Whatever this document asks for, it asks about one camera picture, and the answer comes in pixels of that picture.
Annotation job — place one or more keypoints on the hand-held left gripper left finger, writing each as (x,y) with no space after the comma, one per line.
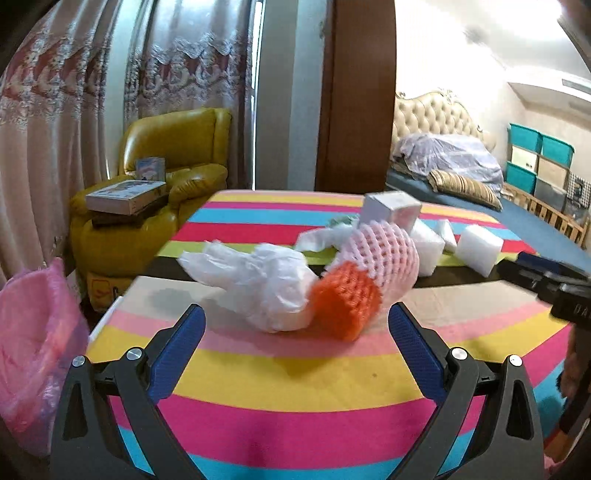
(178,355)

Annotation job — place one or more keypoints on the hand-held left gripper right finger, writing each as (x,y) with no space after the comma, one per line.
(415,355)

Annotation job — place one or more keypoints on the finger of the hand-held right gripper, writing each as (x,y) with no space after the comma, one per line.
(545,264)
(521,277)

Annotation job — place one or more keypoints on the long pink orange foam net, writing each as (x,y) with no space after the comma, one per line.
(374,258)

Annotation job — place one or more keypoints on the white plastic bag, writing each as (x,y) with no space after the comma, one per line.
(263,290)

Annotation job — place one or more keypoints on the pink plastic bag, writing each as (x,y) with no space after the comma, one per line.
(32,350)

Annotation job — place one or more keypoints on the green white patterned cloth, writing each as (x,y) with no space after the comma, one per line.
(340,221)

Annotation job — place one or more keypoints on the person's right forearm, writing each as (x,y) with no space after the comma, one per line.
(577,369)

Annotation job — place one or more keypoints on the blue mattress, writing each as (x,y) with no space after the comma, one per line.
(521,230)

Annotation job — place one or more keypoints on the large white foam block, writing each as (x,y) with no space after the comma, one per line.
(478,249)

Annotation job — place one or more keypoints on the small white foam block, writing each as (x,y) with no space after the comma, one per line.
(445,233)

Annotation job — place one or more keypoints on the striped beige pillow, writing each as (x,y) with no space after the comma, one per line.
(466,187)

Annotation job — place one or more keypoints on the striped tablecloth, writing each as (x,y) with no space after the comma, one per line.
(286,383)

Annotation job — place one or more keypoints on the stack of storage boxes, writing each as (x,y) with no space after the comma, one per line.
(524,136)

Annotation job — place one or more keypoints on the blue striped quilt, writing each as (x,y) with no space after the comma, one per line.
(452,157)

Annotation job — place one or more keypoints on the dark flat box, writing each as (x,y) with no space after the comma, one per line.
(115,219)

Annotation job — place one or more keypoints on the white box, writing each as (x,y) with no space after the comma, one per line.
(388,207)

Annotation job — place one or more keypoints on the crumpled white plastic wrap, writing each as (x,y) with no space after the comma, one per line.
(318,237)

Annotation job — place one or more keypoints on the flat printed box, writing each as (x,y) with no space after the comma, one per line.
(124,194)

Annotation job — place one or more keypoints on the ceiling air vent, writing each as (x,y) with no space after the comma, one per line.
(577,86)

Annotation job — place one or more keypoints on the tufted beige headboard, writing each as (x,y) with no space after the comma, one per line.
(434,115)

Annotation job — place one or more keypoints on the small blue printed box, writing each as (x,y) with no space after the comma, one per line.
(151,168)

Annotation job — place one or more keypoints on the yellow leather armchair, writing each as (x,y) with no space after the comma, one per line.
(194,134)

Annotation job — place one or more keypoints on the brown wooden pillar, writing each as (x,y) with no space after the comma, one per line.
(360,92)

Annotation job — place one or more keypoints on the wide pink lace curtain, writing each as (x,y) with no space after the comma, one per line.
(55,115)

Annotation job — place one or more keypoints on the narrow pink lace curtain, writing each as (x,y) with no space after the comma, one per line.
(194,60)

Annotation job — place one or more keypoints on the wooden rail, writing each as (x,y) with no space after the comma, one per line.
(545,207)

